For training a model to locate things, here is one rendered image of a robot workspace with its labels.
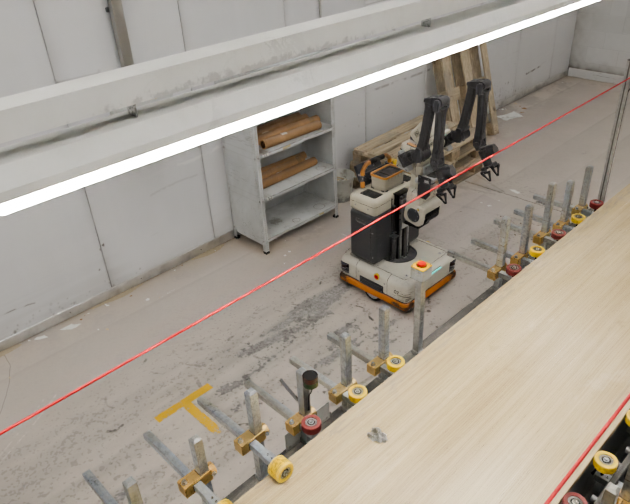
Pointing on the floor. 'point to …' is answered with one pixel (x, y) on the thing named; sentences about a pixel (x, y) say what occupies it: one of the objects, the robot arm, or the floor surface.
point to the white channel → (191, 69)
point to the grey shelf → (265, 208)
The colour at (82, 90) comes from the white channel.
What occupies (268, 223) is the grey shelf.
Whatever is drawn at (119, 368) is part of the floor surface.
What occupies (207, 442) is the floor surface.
